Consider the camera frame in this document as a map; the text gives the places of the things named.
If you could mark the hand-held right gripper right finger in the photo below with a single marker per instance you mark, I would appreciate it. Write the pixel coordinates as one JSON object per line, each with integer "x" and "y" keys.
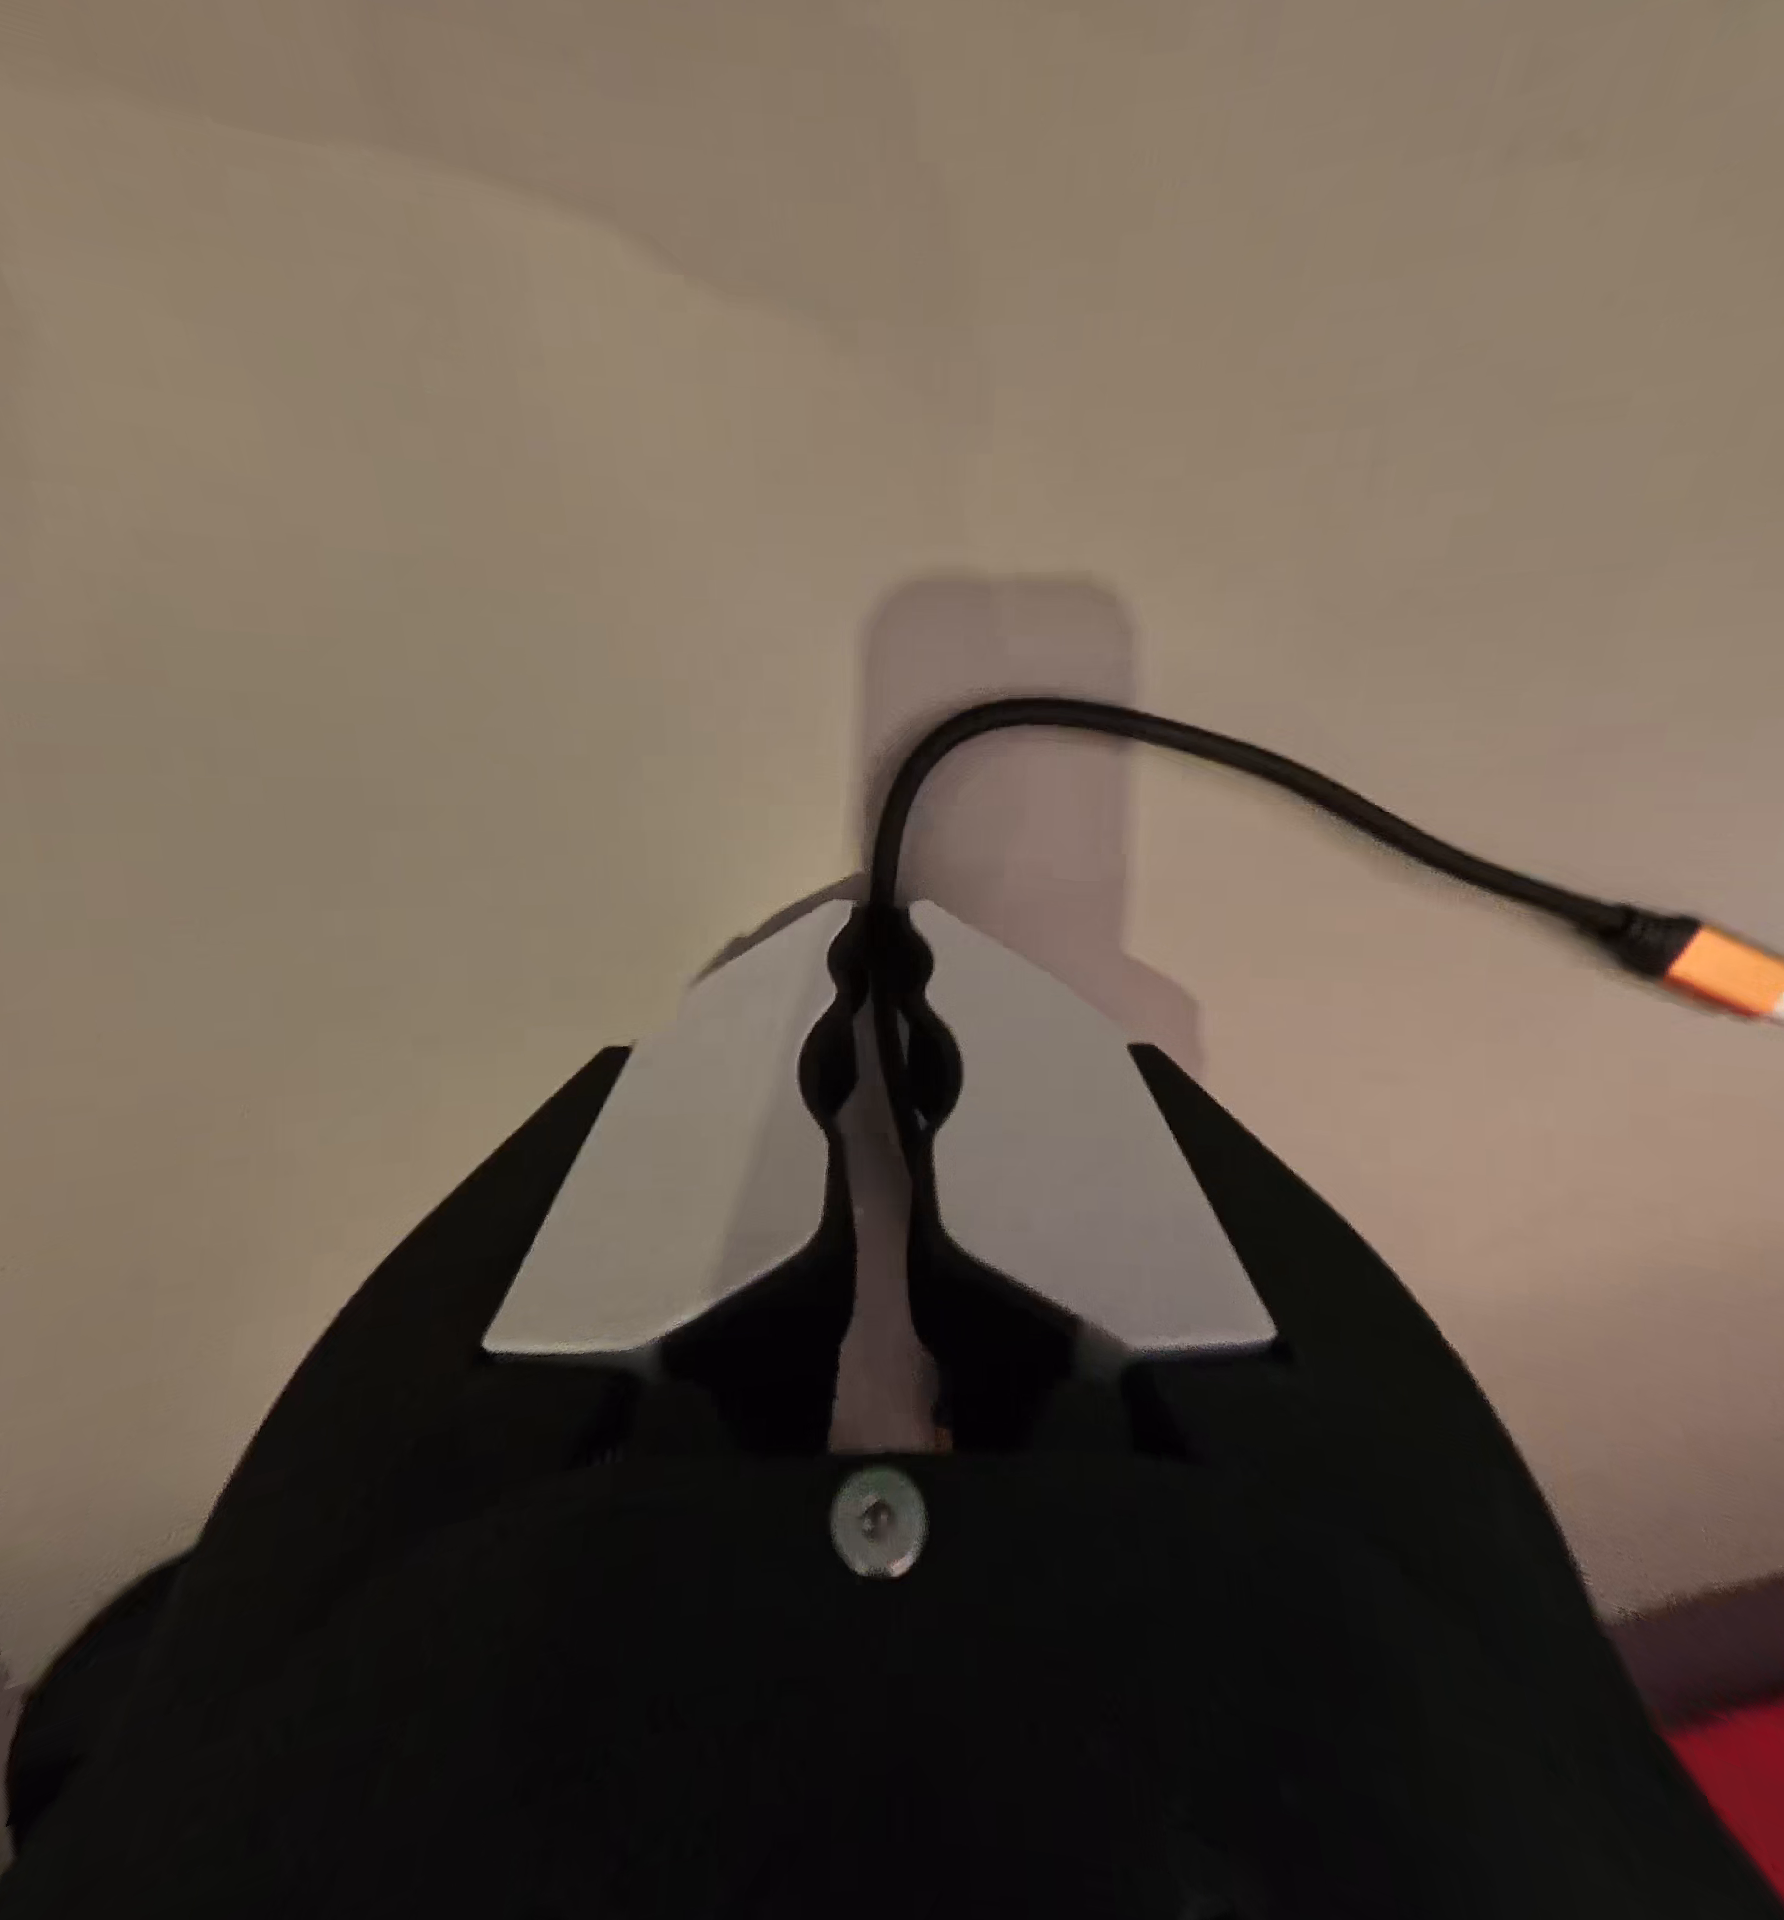
{"x": 1087, "y": 1184}

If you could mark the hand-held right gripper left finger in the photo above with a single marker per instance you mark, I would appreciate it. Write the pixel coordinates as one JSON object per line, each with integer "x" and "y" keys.
{"x": 651, "y": 1201}

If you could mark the red plastic bin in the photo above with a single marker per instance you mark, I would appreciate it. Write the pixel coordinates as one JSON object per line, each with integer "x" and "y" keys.
{"x": 1777, "y": 1799}

